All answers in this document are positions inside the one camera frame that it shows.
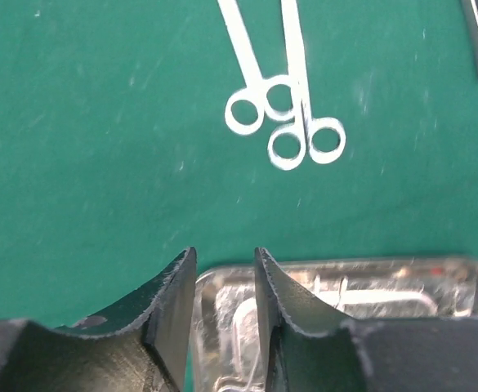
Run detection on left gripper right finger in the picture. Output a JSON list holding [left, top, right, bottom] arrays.
[[254, 247, 478, 391]]

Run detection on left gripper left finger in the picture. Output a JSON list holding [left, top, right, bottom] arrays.
[[0, 247, 197, 391]]

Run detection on steel instrument tray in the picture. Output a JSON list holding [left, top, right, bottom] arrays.
[[190, 256, 478, 391]]

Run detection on green surgical cloth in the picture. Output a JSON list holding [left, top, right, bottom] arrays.
[[0, 1, 478, 328]]

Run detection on steel surgical scissors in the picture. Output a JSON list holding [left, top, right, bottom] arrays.
[[217, 0, 293, 136]]

